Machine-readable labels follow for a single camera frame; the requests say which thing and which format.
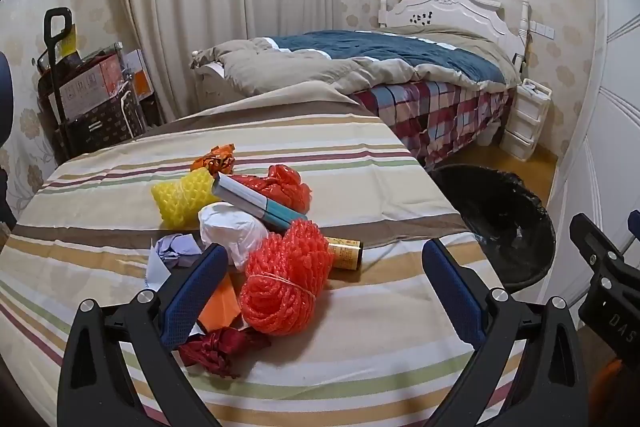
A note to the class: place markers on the red plastic bag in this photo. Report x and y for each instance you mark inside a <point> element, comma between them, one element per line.
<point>285,187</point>

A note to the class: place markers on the dark blue fan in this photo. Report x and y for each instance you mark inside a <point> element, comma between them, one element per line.
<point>4,117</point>

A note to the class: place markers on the person's right forearm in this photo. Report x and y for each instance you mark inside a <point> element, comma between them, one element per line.
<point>611,382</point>

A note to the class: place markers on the white tissue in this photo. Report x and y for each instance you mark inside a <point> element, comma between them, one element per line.
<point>235,227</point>

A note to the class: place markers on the yellow tag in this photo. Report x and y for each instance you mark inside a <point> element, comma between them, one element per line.
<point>69,44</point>

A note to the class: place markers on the cream curtain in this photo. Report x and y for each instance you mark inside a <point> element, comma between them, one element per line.
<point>225,7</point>

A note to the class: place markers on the white bed footboard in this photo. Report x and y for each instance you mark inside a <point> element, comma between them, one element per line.
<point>212,87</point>

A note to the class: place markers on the orange and white box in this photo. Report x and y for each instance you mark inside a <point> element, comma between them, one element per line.
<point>139,74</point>

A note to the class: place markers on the brown patterned bag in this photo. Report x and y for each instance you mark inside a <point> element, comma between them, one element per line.
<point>107,122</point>

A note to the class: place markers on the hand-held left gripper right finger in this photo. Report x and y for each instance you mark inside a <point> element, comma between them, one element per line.
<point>452,289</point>

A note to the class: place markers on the yellow foam net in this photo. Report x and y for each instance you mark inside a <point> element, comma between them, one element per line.
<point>180,199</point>

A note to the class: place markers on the white bed headboard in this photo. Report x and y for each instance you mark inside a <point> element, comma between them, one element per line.
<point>450,4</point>

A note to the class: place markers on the dark red crumpled wrapper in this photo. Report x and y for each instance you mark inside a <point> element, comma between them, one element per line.
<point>220,349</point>

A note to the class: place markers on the plaid bed sheet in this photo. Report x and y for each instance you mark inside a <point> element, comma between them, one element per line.
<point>435,117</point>

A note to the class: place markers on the cardboard box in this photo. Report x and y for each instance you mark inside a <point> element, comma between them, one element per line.
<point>90,84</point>

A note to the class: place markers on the orange crumpled wrapper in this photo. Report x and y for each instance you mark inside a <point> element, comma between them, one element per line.
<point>215,159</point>

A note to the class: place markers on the white and teal carton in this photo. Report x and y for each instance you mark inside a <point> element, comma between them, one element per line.
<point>255,202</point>

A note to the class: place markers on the red foam net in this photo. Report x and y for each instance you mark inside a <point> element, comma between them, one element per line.
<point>285,277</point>

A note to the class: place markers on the striped tablecloth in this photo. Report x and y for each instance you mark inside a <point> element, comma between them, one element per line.
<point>350,187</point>

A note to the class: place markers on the white wall switch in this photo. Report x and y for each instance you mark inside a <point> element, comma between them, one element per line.
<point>542,30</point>

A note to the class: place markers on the white plastic drawer unit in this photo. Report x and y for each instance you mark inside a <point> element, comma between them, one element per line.
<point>525,117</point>

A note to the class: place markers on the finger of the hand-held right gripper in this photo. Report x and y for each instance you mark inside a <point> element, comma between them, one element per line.
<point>595,242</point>
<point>633,234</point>

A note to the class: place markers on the orange paper sheet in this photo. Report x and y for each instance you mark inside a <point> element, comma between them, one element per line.
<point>222,304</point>

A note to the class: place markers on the beige and blue quilt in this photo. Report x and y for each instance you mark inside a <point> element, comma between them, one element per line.
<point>380,54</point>

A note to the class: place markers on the brown and gold bottle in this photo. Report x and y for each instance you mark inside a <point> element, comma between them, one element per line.
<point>345,253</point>

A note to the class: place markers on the black trash bin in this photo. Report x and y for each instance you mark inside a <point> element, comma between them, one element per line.
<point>500,227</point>

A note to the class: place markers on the lavender crumpled paper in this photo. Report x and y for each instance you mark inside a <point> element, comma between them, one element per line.
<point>172,252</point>

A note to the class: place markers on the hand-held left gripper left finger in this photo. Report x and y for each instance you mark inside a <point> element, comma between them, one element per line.
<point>192,294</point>

